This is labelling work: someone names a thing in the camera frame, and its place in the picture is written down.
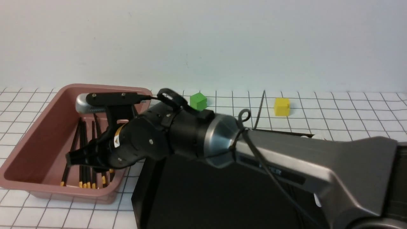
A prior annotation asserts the black chopstick in bin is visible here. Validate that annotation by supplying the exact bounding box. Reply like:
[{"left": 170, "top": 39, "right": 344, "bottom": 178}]
[
  {"left": 91, "top": 121, "right": 98, "bottom": 189},
  {"left": 79, "top": 120, "right": 84, "bottom": 188},
  {"left": 82, "top": 121, "right": 92, "bottom": 189},
  {"left": 60, "top": 118, "right": 82, "bottom": 186},
  {"left": 93, "top": 114, "right": 115, "bottom": 188}
]

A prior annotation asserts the black chopstick leftmost in bin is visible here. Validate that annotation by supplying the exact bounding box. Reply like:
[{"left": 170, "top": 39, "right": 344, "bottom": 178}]
[{"left": 60, "top": 118, "right": 82, "bottom": 186}]

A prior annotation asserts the black plastic tray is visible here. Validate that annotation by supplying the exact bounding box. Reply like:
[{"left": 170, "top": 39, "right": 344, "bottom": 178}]
[{"left": 131, "top": 128, "right": 407, "bottom": 229}]

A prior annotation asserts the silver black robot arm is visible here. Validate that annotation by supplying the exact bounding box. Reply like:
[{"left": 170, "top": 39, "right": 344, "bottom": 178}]
[{"left": 66, "top": 108, "right": 406, "bottom": 229}]

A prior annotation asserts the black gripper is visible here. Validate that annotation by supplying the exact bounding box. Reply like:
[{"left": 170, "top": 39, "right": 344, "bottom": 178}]
[{"left": 66, "top": 113, "right": 174, "bottom": 170}]

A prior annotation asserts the white spoon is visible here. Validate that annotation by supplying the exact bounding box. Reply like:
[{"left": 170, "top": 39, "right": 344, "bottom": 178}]
[
  {"left": 301, "top": 135, "right": 326, "bottom": 140},
  {"left": 314, "top": 194, "right": 321, "bottom": 208}
]

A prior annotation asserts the black chopstick rightmost in bin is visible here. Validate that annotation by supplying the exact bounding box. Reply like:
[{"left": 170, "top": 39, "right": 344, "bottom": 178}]
[{"left": 93, "top": 114, "right": 115, "bottom": 188}]

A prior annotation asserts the green cube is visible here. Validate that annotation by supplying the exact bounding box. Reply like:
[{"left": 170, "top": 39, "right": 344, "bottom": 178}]
[{"left": 189, "top": 92, "right": 207, "bottom": 111}]

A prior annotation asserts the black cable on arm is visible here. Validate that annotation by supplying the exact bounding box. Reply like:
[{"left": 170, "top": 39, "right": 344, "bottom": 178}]
[{"left": 152, "top": 88, "right": 321, "bottom": 229}]

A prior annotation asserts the white spoon rear right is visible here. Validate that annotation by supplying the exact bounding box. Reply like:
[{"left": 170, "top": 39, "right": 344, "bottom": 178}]
[{"left": 301, "top": 135, "right": 326, "bottom": 140}]

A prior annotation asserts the yellow cube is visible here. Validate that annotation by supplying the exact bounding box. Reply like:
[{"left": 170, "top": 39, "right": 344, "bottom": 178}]
[{"left": 274, "top": 98, "right": 290, "bottom": 116}]

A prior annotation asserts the brown plastic bin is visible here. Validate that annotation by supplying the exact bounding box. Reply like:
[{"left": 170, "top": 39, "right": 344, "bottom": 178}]
[{"left": 1, "top": 84, "right": 152, "bottom": 204}]

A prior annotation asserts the white spoon front right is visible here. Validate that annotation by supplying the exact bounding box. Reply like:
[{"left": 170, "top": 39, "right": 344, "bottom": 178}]
[{"left": 314, "top": 194, "right": 321, "bottom": 208}]

